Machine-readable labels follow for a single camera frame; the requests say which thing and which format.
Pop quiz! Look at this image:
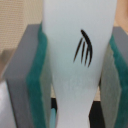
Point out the white fish toy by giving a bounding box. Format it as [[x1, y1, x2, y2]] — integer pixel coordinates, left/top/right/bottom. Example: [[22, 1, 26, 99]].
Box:
[[42, 0, 117, 128]]

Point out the gripper grey left finger with green pad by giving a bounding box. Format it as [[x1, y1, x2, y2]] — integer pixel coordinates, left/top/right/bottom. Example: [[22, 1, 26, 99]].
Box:
[[3, 24, 51, 128]]

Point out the gripper grey right finger with green pad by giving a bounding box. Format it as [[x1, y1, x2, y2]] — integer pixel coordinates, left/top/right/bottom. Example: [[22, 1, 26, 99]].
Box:
[[100, 27, 128, 128]]

